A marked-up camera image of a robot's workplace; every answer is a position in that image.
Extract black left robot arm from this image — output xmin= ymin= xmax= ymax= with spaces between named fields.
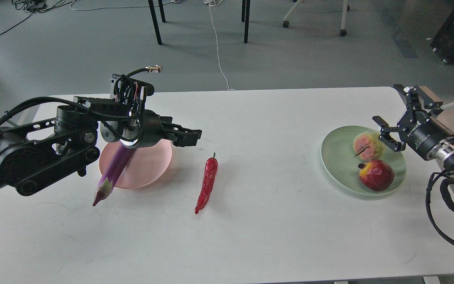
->
xmin=0 ymin=66 xmax=202 ymax=196

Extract black cables on floor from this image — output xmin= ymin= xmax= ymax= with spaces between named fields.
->
xmin=0 ymin=0 xmax=78 ymax=48

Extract black table leg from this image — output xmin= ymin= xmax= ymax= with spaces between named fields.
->
xmin=241 ymin=0 xmax=251 ymax=44
xmin=148 ymin=0 xmax=166 ymax=45

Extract black table leg left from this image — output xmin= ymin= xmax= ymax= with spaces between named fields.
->
xmin=148 ymin=0 xmax=166 ymax=45

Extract red pomegranate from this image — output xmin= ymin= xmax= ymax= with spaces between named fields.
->
xmin=358 ymin=159 xmax=395 ymax=191

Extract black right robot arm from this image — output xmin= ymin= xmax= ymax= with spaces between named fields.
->
xmin=373 ymin=84 xmax=454 ymax=246

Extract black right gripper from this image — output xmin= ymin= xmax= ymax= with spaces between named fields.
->
xmin=372 ymin=84 xmax=454 ymax=161

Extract white chair base with casters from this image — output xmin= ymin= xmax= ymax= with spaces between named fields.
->
xmin=281 ymin=0 xmax=350 ymax=37

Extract purple eggplant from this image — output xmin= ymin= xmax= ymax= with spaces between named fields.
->
xmin=92 ymin=144 xmax=136 ymax=206

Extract red chili pepper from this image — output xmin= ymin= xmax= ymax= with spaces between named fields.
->
xmin=194 ymin=152 xmax=218 ymax=214

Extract white cable on floor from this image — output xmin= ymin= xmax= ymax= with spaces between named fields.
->
xmin=203 ymin=0 xmax=236 ymax=91

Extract black table leg right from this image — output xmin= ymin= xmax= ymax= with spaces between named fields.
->
xmin=241 ymin=0 xmax=251 ymax=44

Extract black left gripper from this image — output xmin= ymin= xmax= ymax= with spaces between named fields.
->
xmin=105 ymin=111 xmax=202 ymax=149

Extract yellow pink peach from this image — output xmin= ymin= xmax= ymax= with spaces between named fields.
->
xmin=352 ymin=131 xmax=386 ymax=161

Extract pink plate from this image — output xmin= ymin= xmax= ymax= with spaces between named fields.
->
xmin=116 ymin=140 xmax=172 ymax=189

